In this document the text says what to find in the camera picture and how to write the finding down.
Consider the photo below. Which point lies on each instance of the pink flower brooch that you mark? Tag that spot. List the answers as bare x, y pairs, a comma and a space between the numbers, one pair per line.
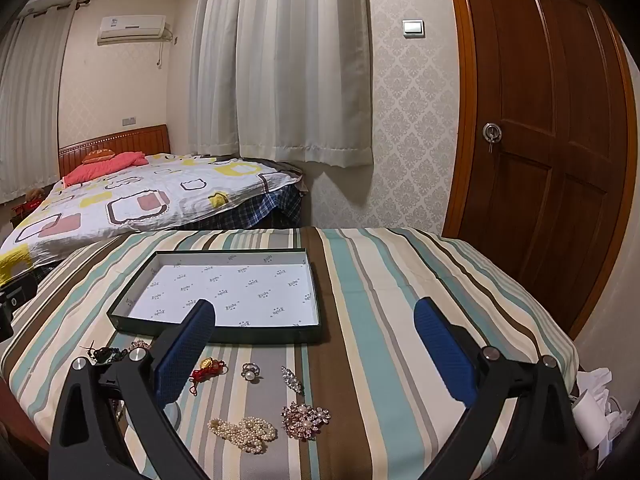
305, 421

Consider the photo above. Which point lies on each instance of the long white curtain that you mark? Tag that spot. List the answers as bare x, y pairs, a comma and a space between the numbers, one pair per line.
30, 110

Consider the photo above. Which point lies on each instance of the pink pillow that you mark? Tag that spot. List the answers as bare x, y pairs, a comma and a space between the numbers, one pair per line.
100, 170

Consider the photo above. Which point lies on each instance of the orange cushion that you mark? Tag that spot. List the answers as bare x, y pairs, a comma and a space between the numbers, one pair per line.
97, 155

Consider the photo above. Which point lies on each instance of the silver rhinestone brooch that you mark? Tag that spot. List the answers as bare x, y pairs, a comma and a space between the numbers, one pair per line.
291, 379

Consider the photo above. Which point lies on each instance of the green cardboard box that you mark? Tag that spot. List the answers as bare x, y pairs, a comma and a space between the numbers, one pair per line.
240, 285

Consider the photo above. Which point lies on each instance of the striped bed sheet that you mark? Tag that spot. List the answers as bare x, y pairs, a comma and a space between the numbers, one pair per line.
380, 310

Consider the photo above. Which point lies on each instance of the wooden headboard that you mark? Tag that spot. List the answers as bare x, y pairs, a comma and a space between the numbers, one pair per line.
125, 142

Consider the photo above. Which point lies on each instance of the red knot gold charm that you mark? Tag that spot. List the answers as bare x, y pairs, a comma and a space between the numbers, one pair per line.
207, 367

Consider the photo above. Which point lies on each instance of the white air conditioner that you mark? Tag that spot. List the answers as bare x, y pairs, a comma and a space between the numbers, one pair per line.
132, 29

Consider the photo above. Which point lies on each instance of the brown wooden door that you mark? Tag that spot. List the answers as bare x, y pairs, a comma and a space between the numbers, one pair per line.
540, 85

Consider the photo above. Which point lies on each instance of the grey light switch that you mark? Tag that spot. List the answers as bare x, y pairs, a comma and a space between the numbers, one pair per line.
414, 28

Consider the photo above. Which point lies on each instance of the short white curtain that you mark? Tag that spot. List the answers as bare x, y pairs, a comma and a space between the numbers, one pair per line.
280, 60

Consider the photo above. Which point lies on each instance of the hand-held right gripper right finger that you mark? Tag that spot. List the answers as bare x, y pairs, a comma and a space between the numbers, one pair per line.
442, 350

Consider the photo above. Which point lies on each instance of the gold rhinestone brooch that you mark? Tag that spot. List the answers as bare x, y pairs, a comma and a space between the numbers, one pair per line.
140, 345

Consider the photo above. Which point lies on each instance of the white paper pile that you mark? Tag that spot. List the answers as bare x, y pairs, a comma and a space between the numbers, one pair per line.
592, 410

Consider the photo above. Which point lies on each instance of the metal door lock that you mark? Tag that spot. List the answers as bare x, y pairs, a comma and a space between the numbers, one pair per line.
492, 132

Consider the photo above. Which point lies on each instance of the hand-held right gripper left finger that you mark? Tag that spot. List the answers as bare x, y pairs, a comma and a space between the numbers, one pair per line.
180, 355

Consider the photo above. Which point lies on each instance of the wall socket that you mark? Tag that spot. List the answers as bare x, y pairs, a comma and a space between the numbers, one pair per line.
129, 120

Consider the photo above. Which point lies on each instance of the blue plaid sheet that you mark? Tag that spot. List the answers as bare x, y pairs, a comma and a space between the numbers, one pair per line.
250, 210

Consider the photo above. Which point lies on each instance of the white patterned quilt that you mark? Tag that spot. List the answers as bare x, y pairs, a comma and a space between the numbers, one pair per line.
150, 180

